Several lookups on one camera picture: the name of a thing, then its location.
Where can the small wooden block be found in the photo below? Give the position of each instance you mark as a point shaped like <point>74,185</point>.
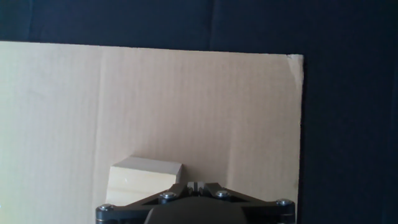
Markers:
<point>140,180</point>

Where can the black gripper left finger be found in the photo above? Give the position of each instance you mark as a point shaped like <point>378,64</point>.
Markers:
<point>174,189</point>

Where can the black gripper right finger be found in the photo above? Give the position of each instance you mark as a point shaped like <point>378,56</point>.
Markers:
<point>214,189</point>

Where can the black cloth with blue print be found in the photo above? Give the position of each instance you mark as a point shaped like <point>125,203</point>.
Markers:
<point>348,93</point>

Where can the brown cardboard sheet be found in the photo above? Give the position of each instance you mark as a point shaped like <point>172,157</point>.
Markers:
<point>186,109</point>

